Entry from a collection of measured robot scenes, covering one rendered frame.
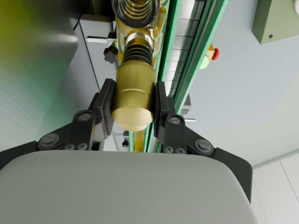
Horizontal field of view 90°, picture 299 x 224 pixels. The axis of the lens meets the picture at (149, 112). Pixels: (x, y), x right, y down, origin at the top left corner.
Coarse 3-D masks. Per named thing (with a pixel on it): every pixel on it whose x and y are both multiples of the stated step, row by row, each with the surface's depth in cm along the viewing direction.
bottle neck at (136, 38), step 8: (128, 40) 15; (136, 40) 14; (144, 40) 15; (128, 48) 14; (136, 48) 14; (144, 48) 14; (152, 48) 16; (128, 56) 13; (136, 56) 13; (144, 56) 13; (152, 56) 15; (152, 64) 14
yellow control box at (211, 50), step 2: (210, 44) 48; (210, 46) 48; (212, 46) 48; (210, 48) 47; (212, 48) 47; (208, 50) 46; (210, 50) 47; (212, 50) 47; (208, 52) 47; (210, 52) 47; (212, 52) 47; (206, 54) 48; (208, 54) 48; (210, 54) 48; (212, 54) 47; (208, 56) 48; (210, 56) 48; (208, 58) 49; (210, 58) 49; (208, 60) 49; (208, 62) 50; (206, 66) 51
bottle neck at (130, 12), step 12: (120, 0) 9; (132, 0) 11; (144, 0) 12; (156, 0) 9; (120, 12) 9; (132, 12) 10; (144, 12) 10; (156, 12) 9; (132, 24) 10; (144, 24) 10
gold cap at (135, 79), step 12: (132, 60) 12; (120, 72) 12; (132, 72) 12; (144, 72) 12; (120, 84) 11; (132, 84) 11; (144, 84) 11; (120, 96) 11; (132, 96) 10; (144, 96) 11; (120, 108) 10; (132, 108) 10; (144, 108) 10; (120, 120) 12; (132, 120) 12; (144, 120) 12
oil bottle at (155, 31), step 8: (160, 8) 16; (160, 16) 15; (120, 24) 15; (152, 24) 15; (160, 24) 15; (120, 32) 16; (128, 32) 16; (136, 32) 15; (144, 32) 15; (152, 32) 16; (160, 32) 16; (120, 40) 17; (152, 40) 16; (160, 40) 17; (120, 48) 18; (160, 48) 18
